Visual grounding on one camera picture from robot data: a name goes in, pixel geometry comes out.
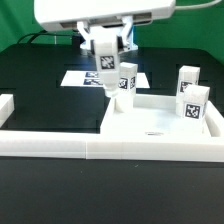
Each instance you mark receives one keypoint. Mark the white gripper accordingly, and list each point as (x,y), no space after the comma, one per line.
(122,42)

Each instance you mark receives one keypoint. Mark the white square tabletop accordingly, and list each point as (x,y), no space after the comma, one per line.
(156,115)

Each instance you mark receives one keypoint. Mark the white sheet with AprilTags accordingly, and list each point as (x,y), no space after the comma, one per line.
(90,79)

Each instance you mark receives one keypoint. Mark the white U-shaped obstacle wall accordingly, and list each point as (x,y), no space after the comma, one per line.
(102,146)

